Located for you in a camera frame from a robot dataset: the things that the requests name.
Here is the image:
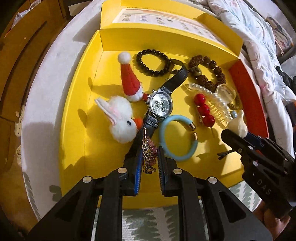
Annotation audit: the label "white bunny plush hair clip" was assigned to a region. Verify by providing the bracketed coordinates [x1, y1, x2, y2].
[95, 96, 142, 144]

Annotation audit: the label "red bead hair clip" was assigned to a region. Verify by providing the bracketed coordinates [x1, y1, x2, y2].
[194, 93, 215, 136]

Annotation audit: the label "cream tulip hair clip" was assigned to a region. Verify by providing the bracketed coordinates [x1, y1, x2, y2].
[217, 109, 249, 160]

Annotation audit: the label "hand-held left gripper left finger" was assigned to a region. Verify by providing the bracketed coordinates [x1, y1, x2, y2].
[26, 146, 142, 241]

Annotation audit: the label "light blue bracelet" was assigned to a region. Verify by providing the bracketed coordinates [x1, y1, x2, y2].
[159, 114, 199, 161]

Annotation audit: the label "yellow cardboard box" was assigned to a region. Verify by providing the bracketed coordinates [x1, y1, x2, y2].
[59, 0, 270, 207]

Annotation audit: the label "white perforated slipper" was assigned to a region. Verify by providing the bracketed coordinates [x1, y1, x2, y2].
[14, 105, 26, 137]
[16, 146, 25, 166]

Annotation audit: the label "printed pillow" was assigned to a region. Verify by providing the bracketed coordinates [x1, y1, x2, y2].
[266, 14, 294, 47]

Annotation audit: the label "light blue printed quilt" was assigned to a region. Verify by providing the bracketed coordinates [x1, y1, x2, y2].
[207, 0, 296, 149]

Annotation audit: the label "wooden wardrobe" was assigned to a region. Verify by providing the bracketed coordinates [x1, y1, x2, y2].
[0, 0, 102, 163]

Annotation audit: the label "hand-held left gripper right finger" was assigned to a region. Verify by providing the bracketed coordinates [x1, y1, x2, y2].
[157, 146, 273, 241]

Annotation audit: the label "brown seed bead bracelet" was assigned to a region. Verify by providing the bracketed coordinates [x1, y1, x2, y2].
[188, 55, 226, 90]

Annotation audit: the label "pearl hair claw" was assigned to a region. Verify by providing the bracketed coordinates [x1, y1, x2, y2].
[184, 83, 237, 128]

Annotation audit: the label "gold rhinestone brooch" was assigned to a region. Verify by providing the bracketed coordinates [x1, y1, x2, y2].
[142, 137, 159, 174]

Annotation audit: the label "black bead bracelet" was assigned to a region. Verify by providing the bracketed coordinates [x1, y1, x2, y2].
[135, 49, 173, 77]

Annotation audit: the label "santa hat hair clip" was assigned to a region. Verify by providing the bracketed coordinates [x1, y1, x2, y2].
[118, 51, 149, 102]

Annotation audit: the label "person's right hand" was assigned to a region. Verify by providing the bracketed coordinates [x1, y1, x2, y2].
[252, 204, 296, 240]

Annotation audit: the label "black hair clip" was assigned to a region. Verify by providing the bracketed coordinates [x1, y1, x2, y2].
[125, 59, 188, 160]

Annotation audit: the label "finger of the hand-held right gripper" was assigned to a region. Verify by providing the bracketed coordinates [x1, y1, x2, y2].
[247, 133, 294, 167]
[221, 129, 262, 163]

